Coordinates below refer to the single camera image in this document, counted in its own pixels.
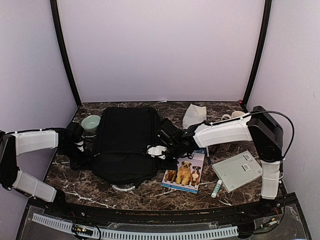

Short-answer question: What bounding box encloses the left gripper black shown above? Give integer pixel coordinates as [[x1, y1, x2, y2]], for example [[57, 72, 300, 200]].
[[59, 143, 93, 171]]

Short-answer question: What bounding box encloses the black student backpack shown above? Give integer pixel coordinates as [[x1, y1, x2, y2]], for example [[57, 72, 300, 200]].
[[90, 107, 161, 185]]

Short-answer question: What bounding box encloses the dog picture book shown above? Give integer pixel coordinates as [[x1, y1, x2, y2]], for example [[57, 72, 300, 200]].
[[161, 148, 206, 194]]

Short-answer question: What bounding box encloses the grey shrink-wrapped notebook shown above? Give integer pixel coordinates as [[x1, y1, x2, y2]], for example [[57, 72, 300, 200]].
[[212, 150, 263, 193]]

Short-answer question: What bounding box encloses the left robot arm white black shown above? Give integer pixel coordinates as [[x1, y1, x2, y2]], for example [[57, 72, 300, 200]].
[[0, 122, 91, 218]]

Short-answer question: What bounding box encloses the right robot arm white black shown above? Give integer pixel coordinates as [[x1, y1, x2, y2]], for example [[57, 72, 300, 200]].
[[145, 106, 288, 217]]

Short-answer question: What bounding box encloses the white tissue paper bag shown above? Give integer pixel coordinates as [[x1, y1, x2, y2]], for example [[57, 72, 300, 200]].
[[182, 103, 207, 129]]

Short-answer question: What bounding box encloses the pale green ceramic bowl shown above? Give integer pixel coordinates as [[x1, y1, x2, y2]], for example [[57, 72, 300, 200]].
[[81, 115, 101, 133]]

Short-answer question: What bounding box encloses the black marker blue cap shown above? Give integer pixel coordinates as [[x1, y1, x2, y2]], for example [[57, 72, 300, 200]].
[[206, 147, 211, 165]]

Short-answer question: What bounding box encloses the green white glue stick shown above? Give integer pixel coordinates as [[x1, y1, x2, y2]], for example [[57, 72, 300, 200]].
[[211, 179, 223, 198]]

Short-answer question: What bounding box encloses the cream patterned mug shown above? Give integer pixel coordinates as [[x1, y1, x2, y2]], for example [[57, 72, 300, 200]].
[[221, 110, 246, 121]]

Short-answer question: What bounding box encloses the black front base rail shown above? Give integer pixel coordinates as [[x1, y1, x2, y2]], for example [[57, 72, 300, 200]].
[[24, 188, 300, 226]]

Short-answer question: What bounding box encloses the white slotted cable duct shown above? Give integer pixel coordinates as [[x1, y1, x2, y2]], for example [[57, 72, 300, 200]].
[[31, 213, 239, 240]]

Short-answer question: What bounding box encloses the left black frame post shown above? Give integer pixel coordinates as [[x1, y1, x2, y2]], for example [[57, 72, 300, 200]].
[[49, 0, 82, 108]]

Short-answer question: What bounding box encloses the black frame post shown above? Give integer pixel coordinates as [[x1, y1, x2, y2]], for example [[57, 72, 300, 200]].
[[49, 0, 82, 108], [238, 0, 273, 112]]

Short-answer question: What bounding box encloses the right black frame post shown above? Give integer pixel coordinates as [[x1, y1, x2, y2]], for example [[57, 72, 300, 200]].
[[238, 0, 273, 112]]

